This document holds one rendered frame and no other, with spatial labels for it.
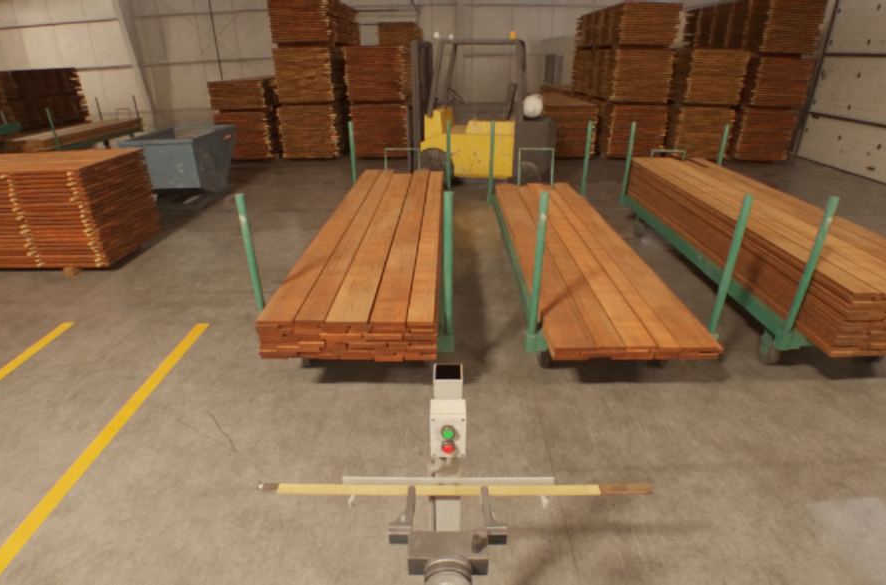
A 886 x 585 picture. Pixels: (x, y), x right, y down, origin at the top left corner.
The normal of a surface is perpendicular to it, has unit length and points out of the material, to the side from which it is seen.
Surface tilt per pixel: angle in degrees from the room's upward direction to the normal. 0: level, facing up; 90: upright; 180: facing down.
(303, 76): 90
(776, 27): 90
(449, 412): 0
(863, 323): 90
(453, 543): 0
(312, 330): 90
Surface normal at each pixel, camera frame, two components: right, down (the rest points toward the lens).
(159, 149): -0.01, 0.45
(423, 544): 0.00, -0.89
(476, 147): -0.23, 0.44
